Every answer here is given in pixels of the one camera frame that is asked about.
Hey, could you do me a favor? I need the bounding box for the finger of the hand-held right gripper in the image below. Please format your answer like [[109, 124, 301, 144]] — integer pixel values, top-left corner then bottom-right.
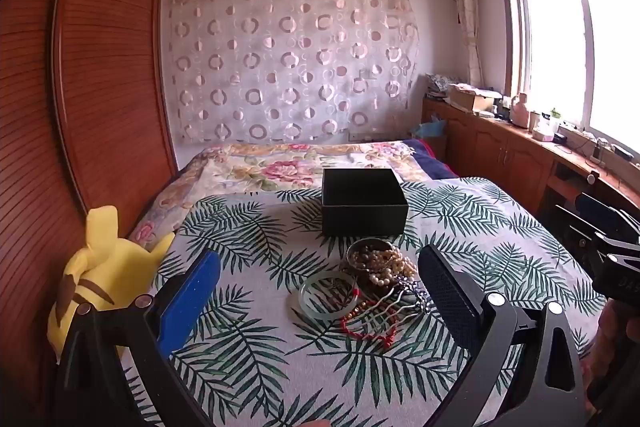
[[575, 193, 640, 235], [554, 204, 609, 258]]

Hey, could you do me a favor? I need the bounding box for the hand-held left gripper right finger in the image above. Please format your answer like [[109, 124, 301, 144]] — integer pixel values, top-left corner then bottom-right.
[[417, 245, 587, 427]]

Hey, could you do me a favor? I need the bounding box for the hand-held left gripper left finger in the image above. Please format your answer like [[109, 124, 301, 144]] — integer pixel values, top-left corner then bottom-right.
[[55, 251, 221, 427]]

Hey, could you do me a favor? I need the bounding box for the silver chain necklace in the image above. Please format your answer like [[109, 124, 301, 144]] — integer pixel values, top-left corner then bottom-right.
[[369, 279, 437, 324]]

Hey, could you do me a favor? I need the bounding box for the beige bead necklace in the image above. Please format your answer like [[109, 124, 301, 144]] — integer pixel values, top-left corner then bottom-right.
[[366, 246, 421, 289]]

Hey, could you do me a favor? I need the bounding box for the red bead bracelet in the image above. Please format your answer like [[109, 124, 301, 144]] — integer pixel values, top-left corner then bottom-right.
[[341, 288, 401, 344]]

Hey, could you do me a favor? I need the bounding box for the large brown wooden bead bracelet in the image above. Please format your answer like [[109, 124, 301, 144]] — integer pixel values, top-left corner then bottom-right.
[[340, 237, 401, 299]]

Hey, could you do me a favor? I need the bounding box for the green jade bangle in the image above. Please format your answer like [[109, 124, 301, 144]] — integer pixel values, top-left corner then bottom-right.
[[299, 271, 360, 319]]

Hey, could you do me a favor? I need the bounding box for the black box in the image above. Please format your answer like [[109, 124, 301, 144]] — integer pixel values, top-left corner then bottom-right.
[[321, 168, 410, 238]]

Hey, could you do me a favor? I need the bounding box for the person's right hand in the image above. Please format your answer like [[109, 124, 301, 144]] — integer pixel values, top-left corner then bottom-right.
[[591, 299, 619, 378]]

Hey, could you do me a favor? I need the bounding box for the yellow plush toy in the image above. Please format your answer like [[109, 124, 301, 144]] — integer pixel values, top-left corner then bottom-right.
[[47, 205, 176, 351]]

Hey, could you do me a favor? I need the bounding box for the leaf print cloth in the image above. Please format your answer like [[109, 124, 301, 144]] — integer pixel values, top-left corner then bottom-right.
[[120, 177, 608, 427]]

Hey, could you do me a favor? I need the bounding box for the wooden window cabinet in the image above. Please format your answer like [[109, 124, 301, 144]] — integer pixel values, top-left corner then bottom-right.
[[421, 97, 640, 228]]

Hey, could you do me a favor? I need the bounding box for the dark blue blanket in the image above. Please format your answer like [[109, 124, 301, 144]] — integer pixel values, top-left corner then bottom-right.
[[402, 138, 459, 180]]

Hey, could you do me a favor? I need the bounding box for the pink kettle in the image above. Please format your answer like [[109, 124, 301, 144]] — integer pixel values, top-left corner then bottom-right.
[[508, 93, 531, 128]]

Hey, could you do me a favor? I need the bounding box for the blue plastic bag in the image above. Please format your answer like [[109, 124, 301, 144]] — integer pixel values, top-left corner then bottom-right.
[[412, 117, 449, 140]]

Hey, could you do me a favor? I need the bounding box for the cardboard box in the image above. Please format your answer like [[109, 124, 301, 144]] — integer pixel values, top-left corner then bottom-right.
[[446, 83, 503, 113]]

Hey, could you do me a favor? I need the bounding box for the pile of papers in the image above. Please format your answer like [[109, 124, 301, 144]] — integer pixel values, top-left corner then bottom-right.
[[425, 73, 457, 100]]

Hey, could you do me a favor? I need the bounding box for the beige patterned window drape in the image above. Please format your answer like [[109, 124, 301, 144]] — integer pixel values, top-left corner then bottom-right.
[[445, 0, 486, 90]]

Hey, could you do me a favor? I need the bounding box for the circle patterned curtain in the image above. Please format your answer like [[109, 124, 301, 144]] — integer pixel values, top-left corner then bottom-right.
[[161, 0, 421, 146]]

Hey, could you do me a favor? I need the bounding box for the window with wooden frame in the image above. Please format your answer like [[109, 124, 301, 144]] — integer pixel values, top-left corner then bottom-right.
[[495, 0, 640, 170]]

